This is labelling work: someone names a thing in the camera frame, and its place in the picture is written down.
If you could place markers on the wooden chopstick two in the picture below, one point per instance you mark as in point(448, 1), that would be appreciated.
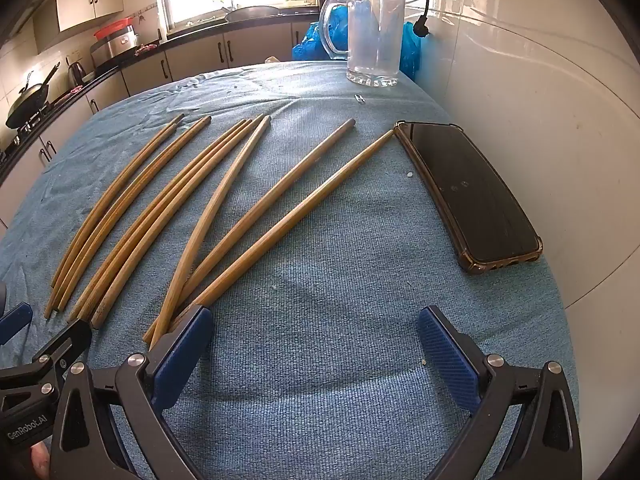
point(84, 253)

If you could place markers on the steel pot red lid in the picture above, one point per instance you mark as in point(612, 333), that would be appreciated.
point(113, 40)

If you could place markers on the wooden chopstick one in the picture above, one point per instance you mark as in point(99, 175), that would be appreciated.
point(109, 194)

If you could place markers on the wooden chopstick six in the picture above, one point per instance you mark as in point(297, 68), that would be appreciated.
point(186, 262)

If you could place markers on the black wok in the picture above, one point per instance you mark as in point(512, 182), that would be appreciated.
point(29, 102)

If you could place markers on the clear glass mug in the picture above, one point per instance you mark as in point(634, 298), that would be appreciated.
point(374, 40)

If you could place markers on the electric kettle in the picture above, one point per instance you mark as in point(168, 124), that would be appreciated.
point(76, 74)

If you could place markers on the blue towel table cloth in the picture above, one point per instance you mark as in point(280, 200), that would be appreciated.
point(315, 370)

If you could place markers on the wooden chopstick three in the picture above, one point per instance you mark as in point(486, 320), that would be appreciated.
point(150, 214)

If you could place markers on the wooden chopstick seven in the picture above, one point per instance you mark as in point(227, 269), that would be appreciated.
point(188, 282)

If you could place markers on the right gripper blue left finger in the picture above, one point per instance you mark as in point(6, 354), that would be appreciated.
point(86, 443)

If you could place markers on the wooden chopstick eight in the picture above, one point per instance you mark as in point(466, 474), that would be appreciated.
point(248, 258)

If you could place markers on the blue plastic bag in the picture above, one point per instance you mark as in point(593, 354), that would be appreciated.
point(310, 48)

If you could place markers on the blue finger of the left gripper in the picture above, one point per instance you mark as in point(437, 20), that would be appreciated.
point(14, 321)

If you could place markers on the black smartphone in case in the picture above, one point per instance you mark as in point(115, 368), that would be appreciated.
point(487, 226)

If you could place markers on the wooden chopstick five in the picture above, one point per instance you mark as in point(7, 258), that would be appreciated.
point(117, 275)

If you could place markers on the lower kitchen cabinets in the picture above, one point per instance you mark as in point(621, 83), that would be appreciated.
point(191, 53)

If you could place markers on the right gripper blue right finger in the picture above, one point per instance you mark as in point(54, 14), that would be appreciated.
point(544, 442)

